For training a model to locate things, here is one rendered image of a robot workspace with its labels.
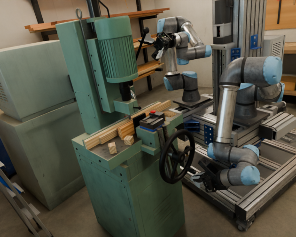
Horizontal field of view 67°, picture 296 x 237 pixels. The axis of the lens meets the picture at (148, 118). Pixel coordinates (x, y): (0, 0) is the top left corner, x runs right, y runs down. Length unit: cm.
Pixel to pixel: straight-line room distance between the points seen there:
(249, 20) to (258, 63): 66
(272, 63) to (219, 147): 42
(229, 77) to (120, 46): 53
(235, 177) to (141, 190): 55
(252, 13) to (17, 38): 278
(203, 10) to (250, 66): 360
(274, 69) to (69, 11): 326
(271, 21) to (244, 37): 254
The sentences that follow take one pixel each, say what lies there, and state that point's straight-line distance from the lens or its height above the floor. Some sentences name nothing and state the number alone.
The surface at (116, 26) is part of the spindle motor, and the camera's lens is 113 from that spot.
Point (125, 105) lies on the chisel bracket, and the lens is 125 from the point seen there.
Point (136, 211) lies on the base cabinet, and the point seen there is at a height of 49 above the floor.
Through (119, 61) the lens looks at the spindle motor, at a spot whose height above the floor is 130.
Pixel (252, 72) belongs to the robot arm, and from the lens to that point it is 106.
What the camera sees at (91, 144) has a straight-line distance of 122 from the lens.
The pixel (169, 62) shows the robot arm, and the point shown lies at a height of 115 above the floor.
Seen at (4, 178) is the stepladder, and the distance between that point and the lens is 174.
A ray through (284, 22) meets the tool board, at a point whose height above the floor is 114.
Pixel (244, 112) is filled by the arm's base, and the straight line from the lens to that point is 152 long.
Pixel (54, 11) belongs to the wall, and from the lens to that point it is 375.
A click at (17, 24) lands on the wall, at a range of 351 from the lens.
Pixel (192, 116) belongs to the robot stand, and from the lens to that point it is 185.
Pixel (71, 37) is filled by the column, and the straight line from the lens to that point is 136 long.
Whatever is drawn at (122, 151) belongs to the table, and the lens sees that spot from 113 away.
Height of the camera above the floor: 148
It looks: 24 degrees down
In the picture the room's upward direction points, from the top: 9 degrees counter-clockwise
